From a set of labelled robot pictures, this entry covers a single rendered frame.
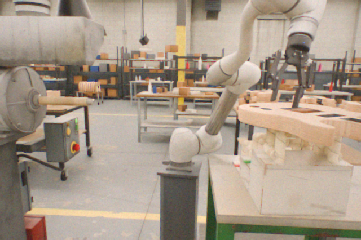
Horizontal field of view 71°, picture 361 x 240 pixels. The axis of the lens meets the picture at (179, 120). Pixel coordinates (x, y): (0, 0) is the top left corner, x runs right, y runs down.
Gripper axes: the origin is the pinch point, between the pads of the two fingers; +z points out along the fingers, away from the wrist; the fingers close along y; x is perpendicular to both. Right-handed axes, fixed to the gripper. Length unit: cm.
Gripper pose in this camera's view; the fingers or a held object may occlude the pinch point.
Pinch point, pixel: (285, 96)
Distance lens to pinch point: 91.6
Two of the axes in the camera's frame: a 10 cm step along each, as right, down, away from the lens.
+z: -2.8, 9.5, -1.1
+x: 0.6, -1.0, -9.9
